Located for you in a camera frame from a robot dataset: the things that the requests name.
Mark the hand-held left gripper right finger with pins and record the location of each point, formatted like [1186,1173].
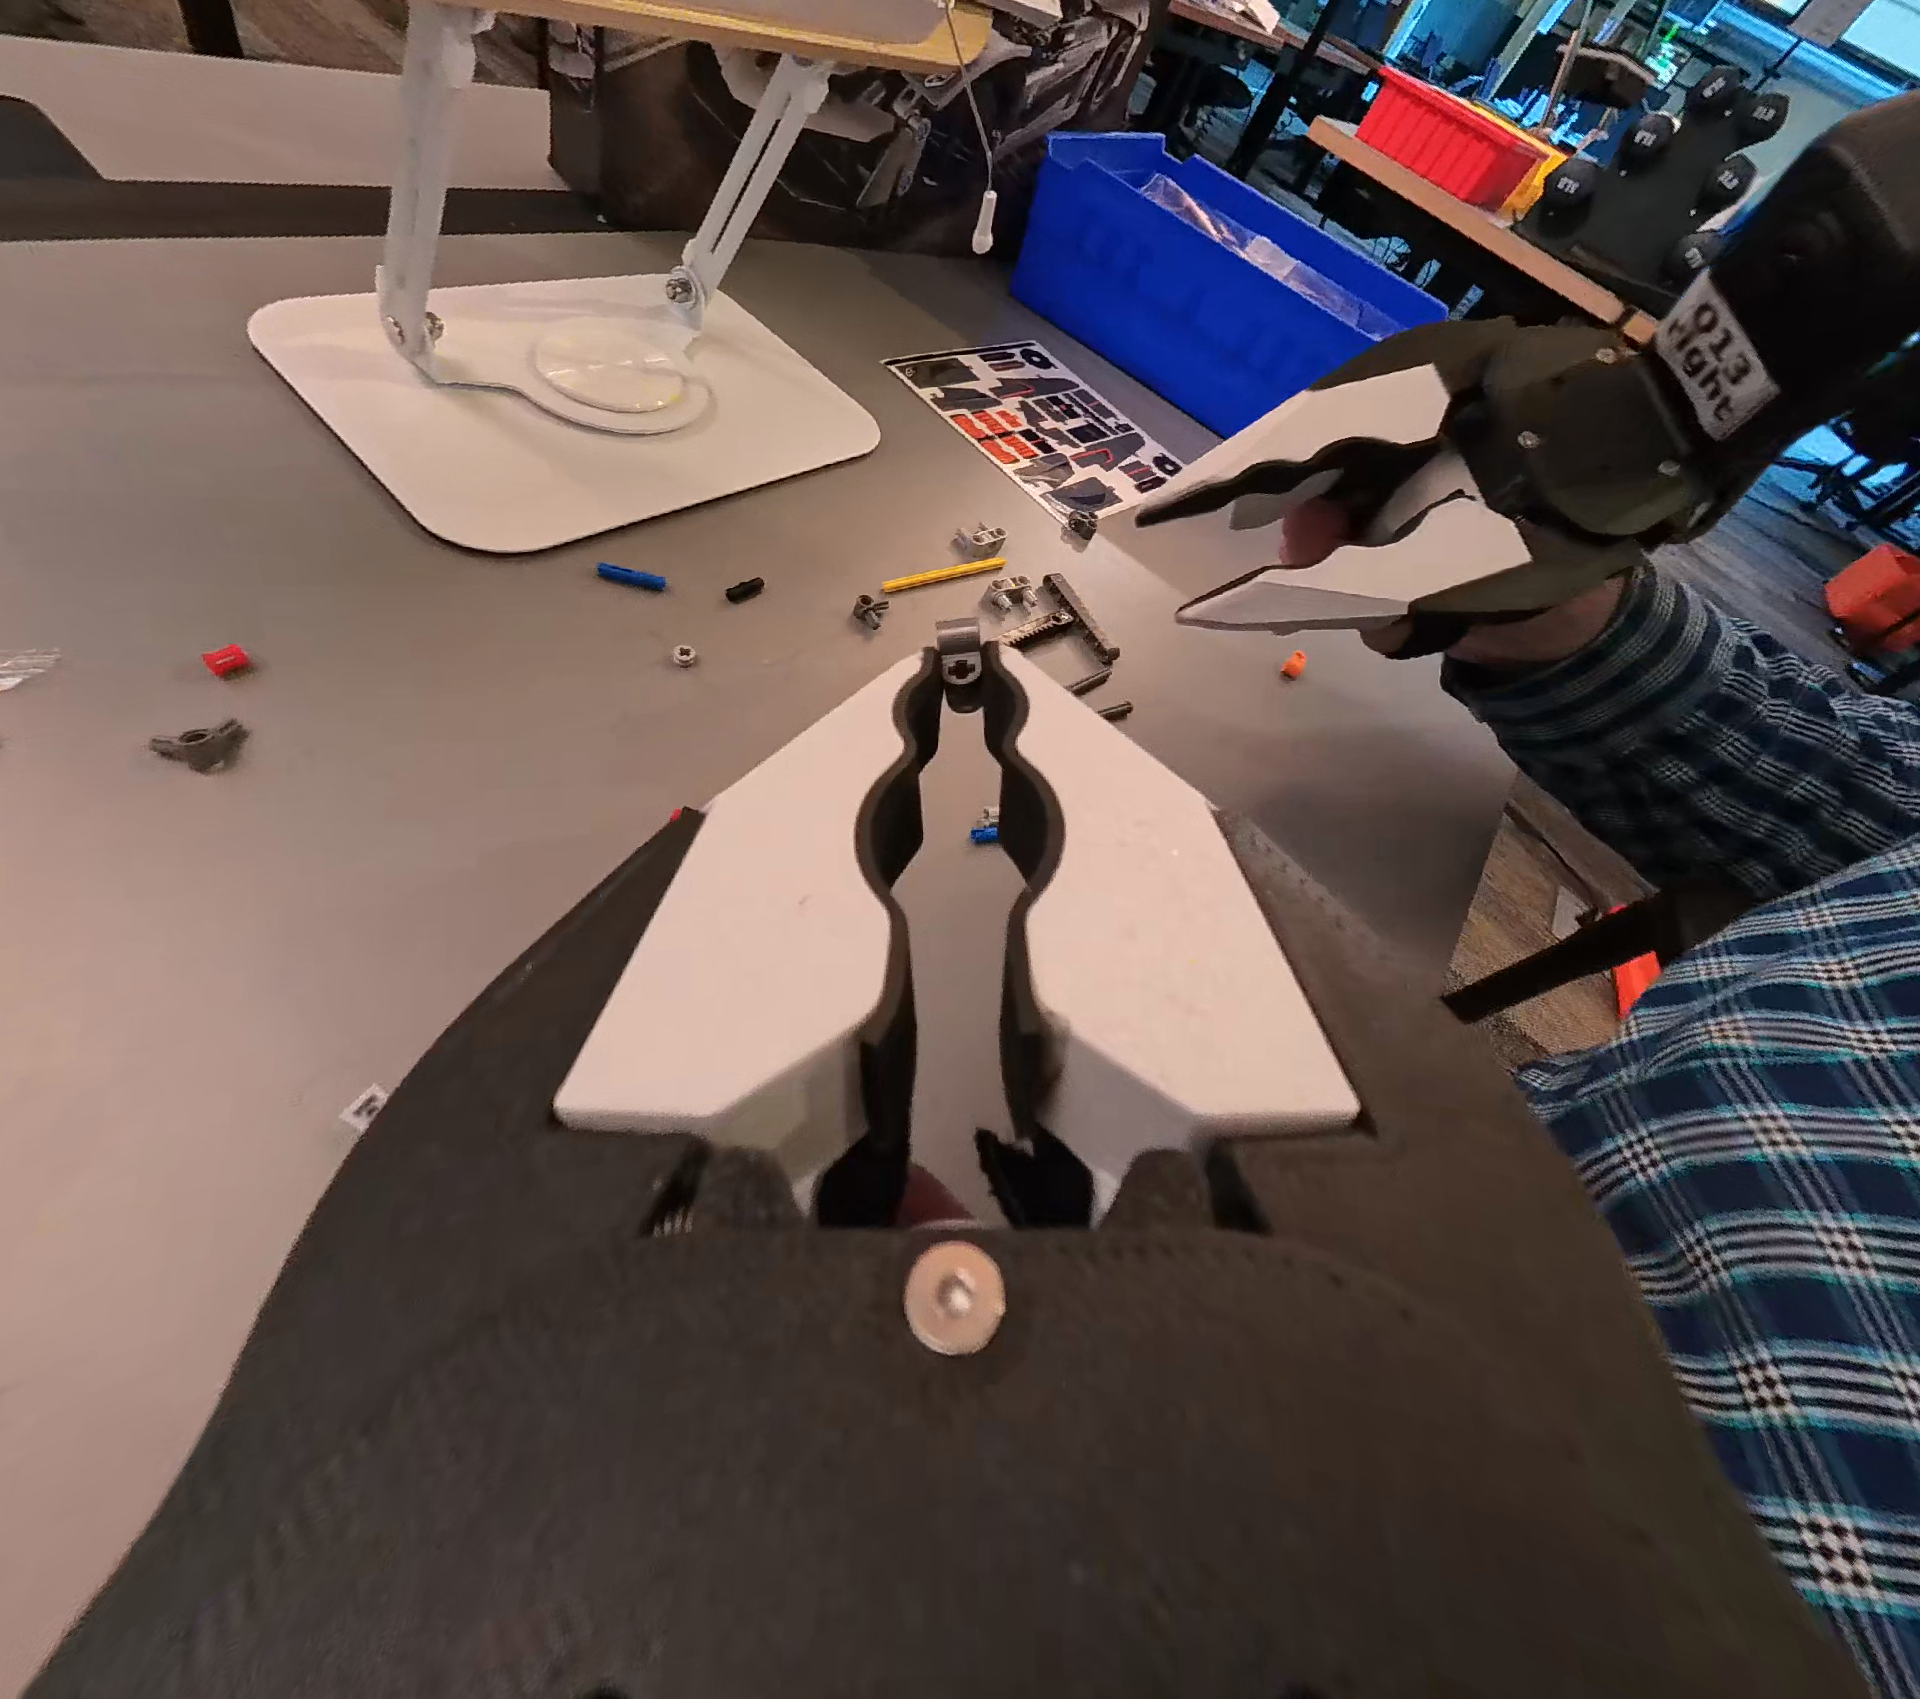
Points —
[1170,963]

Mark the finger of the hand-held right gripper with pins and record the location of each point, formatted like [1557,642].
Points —
[1320,432]
[1394,574]

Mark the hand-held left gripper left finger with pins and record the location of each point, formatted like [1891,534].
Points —
[751,949]

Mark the blue lego pin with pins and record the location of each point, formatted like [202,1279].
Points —
[630,576]

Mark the person's right forearm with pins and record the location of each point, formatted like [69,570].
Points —
[1681,739]

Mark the black lego gear rack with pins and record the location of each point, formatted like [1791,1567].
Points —
[1082,616]

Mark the lego sticker sheet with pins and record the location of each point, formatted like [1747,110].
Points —
[1020,408]

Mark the light grey lego connector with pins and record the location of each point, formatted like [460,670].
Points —
[981,536]
[1008,596]

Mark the dark grey lego connector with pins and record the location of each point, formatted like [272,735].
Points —
[870,614]

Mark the yellow lego axle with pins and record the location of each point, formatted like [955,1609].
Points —
[945,576]

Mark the dark grey lego piece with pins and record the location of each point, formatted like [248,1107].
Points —
[194,745]

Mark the red lego piece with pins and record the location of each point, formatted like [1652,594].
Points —
[225,660]

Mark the person's right hand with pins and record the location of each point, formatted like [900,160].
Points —
[1317,534]

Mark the blue plastic bin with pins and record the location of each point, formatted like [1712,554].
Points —
[1201,334]

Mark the clear plastic bags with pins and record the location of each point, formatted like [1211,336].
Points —
[1260,228]

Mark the wooden background table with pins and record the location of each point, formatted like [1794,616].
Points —
[1470,228]

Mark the black dumbbell rack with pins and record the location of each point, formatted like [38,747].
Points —
[1651,184]

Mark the orange floor bin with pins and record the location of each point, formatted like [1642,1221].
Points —
[1874,596]

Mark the red plastic bin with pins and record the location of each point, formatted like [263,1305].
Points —
[1449,132]

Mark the small printed table sticker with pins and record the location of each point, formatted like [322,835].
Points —
[365,1103]

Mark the white wooden book stand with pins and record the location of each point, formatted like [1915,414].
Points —
[571,438]

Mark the person's plaid shirt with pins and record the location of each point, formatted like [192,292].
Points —
[1770,1203]

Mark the clear plastic bag scrap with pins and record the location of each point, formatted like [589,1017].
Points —
[26,668]

